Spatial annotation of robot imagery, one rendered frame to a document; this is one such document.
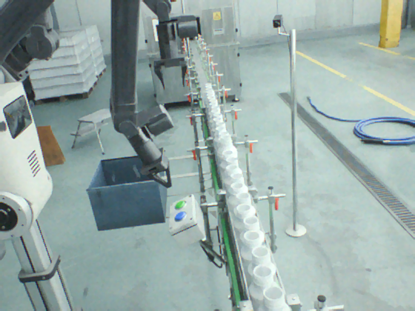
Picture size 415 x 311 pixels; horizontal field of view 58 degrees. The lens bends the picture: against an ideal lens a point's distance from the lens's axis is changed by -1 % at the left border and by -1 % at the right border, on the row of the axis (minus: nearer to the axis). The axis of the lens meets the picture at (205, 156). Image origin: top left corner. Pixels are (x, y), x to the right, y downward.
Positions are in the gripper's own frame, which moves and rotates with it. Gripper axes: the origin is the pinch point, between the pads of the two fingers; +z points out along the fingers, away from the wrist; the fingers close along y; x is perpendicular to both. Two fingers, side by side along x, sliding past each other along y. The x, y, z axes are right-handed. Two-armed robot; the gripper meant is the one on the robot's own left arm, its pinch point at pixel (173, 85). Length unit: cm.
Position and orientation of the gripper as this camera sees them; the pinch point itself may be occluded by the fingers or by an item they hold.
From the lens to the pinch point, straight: 126.4
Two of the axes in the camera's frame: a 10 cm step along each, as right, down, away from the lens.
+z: 1.2, 9.1, 4.1
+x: 0.6, 4.0, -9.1
